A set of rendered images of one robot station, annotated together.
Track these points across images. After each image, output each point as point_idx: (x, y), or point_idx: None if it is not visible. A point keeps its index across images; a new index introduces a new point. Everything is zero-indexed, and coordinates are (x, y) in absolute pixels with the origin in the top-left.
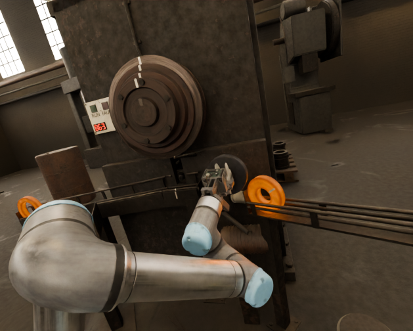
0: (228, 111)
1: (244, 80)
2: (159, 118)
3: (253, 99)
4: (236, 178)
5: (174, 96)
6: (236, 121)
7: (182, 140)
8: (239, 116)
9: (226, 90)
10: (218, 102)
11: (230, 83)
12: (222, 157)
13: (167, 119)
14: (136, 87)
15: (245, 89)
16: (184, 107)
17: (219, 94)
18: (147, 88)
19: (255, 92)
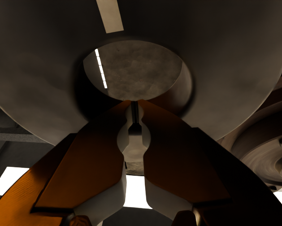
0: (156, 63)
1: (125, 97)
2: None
3: (111, 73)
4: (51, 84)
5: (230, 152)
6: (145, 44)
7: (279, 80)
8: (136, 52)
9: (152, 92)
10: (170, 80)
11: (146, 98)
12: (137, 160)
13: (273, 150)
14: None
15: (124, 88)
16: (223, 137)
17: (165, 89)
18: (270, 179)
19: (110, 82)
